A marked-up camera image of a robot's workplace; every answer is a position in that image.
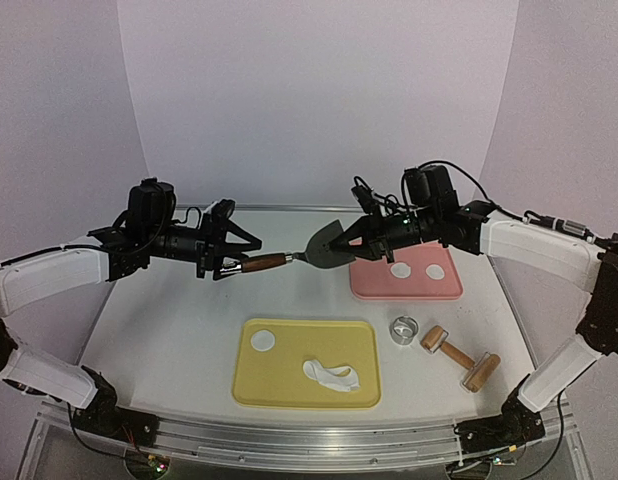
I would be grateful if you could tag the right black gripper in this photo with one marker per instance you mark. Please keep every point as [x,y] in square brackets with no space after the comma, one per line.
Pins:
[382,238]

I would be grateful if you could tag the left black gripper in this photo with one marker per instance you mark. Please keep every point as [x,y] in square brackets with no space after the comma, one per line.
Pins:
[207,248]

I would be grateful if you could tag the metal scraper with wooden handle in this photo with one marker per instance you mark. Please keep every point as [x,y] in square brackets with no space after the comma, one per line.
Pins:
[317,253]

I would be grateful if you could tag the freshly cut round wrapper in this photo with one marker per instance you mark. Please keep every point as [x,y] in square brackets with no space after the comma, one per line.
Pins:
[263,340]

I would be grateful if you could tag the wooden double-ended rolling pin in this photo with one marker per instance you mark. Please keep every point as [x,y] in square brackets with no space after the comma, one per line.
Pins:
[478,372]

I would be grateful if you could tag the yellow plastic tray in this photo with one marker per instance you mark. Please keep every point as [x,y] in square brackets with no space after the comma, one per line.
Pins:
[275,379]

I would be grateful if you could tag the white dough lump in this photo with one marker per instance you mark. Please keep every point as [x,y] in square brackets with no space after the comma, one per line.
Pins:
[344,379]

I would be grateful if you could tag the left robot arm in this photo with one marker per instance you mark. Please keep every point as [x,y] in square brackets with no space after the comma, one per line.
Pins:
[146,229]

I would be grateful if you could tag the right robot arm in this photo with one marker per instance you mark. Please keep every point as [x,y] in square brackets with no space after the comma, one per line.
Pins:
[429,210]

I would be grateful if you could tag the round dumpling wrapper left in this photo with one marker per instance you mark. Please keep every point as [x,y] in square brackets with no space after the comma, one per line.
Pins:
[400,270]

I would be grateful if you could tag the round dumpling wrapper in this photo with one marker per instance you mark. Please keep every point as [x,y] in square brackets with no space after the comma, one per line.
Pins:
[400,270]
[435,272]

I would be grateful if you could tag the round dumpling wrapper right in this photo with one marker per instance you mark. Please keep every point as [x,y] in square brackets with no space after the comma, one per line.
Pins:
[435,272]

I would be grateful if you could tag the pink plastic tray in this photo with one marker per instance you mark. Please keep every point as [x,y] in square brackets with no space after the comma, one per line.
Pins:
[418,273]

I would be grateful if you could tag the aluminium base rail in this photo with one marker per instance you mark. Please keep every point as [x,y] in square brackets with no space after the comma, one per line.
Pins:
[64,446]

